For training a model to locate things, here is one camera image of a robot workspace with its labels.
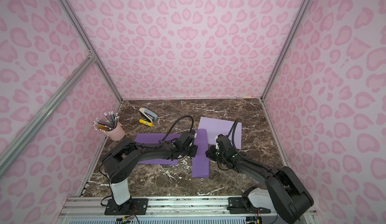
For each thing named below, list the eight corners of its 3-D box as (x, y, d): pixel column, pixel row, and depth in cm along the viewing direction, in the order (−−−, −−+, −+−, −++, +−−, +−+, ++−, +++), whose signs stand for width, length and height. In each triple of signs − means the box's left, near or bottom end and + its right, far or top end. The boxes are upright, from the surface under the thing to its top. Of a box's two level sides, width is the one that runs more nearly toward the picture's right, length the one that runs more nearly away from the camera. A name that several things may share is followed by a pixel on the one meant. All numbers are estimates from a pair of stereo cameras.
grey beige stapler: (138, 113, 114) (137, 110, 111) (144, 108, 117) (143, 105, 114) (152, 123, 107) (151, 120, 105) (158, 118, 110) (157, 115, 108)
